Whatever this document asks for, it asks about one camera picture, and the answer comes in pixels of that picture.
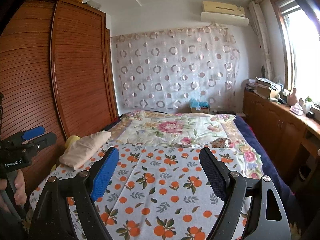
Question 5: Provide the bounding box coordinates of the side window curtain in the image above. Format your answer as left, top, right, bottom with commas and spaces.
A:
248, 0, 274, 80

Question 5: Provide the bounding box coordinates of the wooden side cabinet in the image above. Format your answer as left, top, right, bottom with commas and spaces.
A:
243, 90, 319, 192

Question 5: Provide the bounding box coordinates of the blue tissue box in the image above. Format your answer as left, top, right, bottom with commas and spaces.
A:
189, 98, 210, 114

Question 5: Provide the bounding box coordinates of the yellow pillow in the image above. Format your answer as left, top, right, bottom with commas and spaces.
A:
65, 135, 80, 149

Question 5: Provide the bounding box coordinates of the pink figurine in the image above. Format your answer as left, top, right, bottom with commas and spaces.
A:
287, 87, 298, 106

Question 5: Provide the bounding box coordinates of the wooden louvered wardrobe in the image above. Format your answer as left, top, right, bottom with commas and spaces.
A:
1, 0, 118, 194

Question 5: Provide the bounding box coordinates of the left hand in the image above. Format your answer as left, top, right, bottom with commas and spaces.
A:
0, 169, 27, 212

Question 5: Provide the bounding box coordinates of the beige cloth garment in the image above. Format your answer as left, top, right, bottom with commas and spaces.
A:
59, 131, 111, 170

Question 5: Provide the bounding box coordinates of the wall air conditioner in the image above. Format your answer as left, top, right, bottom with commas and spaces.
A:
201, 1, 249, 27

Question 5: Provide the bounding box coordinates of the stack of papers and box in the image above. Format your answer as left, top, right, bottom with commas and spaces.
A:
245, 77, 281, 99

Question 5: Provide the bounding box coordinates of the circle pattern sheer curtain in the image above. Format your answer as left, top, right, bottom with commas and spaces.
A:
111, 26, 240, 113

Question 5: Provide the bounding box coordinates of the dark blue blanket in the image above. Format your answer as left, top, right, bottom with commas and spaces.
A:
234, 115, 296, 215

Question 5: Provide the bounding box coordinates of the floral quilt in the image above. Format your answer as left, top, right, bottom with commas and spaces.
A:
110, 110, 263, 179

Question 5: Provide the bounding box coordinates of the orange print bed sheet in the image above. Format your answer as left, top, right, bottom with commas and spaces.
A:
29, 142, 264, 240

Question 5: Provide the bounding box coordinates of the window with wooden frame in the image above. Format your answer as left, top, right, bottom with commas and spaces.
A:
270, 0, 319, 105

